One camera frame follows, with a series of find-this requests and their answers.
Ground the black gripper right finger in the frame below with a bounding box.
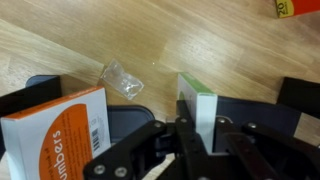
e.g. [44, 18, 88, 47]
[213, 114, 320, 180]

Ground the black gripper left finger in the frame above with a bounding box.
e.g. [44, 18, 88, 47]
[83, 99, 214, 180]

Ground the white and green book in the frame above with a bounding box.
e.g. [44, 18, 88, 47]
[177, 72, 218, 155]

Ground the white and orange book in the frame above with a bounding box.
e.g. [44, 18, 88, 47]
[0, 85, 112, 180]

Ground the black metal bookend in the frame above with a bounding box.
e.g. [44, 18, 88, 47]
[216, 77, 320, 141]
[0, 74, 156, 158]

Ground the small clear plastic piece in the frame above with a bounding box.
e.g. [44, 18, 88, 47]
[99, 59, 145, 101]

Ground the orange rainbow tissue box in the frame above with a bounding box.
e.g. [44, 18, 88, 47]
[274, 0, 320, 19]

